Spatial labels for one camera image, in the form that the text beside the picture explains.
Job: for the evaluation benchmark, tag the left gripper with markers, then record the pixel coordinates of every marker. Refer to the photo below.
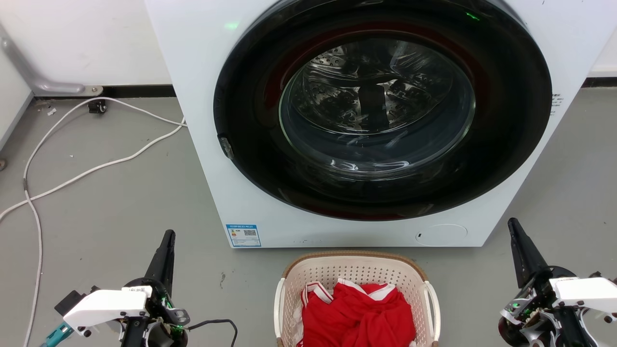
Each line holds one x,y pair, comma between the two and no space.
161,313

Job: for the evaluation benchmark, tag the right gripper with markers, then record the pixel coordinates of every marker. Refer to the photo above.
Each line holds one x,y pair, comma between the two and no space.
532,313

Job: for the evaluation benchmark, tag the cream plastic laundry basket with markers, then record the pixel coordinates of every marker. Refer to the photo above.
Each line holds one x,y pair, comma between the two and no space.
356,268

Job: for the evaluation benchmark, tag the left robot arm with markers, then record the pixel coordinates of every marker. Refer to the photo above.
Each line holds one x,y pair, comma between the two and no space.
132,335

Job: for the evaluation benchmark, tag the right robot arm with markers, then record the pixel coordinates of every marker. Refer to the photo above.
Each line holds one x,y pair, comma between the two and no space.
573,330

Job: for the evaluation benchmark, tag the blue white energy label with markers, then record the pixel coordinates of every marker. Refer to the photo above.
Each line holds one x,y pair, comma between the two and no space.
243,235

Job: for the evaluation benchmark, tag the round filter cover panel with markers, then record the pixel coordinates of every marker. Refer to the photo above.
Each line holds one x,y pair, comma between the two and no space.
442,234

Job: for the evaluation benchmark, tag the white front-load washing machine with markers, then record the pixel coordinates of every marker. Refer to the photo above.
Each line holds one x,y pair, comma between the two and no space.
202,144

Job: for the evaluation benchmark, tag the teal connector plug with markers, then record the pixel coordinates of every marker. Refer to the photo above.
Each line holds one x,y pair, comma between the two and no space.
57,335

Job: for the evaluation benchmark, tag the round black washer door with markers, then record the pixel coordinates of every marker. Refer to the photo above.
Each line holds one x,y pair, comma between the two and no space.
506,120

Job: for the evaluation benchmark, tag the black text warning label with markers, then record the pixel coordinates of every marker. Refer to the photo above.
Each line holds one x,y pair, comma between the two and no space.
556,104

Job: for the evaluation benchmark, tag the small black floor fitting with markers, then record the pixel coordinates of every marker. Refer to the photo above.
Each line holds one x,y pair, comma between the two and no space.
97,106

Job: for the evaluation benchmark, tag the red white-trimmed garment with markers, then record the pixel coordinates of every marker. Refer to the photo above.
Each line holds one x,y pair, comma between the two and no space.
359,315

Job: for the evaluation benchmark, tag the steel washer drum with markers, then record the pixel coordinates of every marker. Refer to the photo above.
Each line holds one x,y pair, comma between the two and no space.
376,91

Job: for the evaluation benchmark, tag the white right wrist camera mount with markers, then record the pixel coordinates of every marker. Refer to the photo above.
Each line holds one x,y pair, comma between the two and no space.
585,291

